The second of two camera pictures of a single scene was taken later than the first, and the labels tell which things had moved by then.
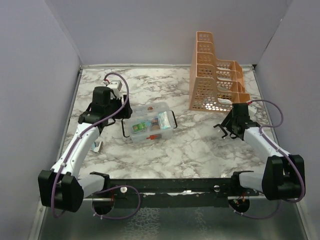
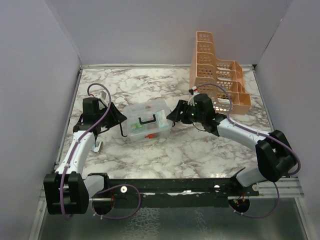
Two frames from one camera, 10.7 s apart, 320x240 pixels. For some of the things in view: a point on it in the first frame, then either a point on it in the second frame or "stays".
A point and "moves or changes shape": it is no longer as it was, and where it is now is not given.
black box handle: (227, 123) moves or changes shape
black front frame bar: (177, 193) stays
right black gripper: (230, 121) → (176, 116)
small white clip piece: (96, 149) stays
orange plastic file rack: (215, 84) stays
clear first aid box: (151, 122) stays
